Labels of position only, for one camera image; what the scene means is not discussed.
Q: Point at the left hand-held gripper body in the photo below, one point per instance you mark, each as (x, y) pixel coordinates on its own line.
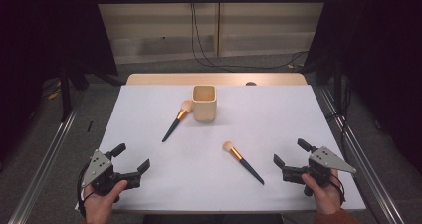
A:
(99, 169)

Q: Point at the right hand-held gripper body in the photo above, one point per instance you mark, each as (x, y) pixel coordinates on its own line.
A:
(326, 160)

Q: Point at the beige square cup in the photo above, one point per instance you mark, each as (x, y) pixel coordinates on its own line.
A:
(204, 112)

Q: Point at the person's left hand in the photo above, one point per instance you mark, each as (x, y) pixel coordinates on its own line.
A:
(99, 205)

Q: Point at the person's right hand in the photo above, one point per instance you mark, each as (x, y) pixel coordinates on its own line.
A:
(326, 197)

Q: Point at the small black floor object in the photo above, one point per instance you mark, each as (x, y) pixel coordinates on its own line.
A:
(89, 126)

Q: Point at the white table sheet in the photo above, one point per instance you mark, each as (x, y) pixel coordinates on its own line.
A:
(199, 187)

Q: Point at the black metal stand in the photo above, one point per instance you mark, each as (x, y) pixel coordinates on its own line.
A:
(65, 94)
(337, 84)

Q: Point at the yellow floor tape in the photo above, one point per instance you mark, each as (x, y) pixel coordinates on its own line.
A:
(53, 94)

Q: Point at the black curtain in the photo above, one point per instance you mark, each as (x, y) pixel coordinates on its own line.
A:
(381, 51)
(40, 44)

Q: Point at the metal floor rail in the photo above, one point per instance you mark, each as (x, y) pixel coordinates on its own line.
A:
(43, 171)
(361, 161)

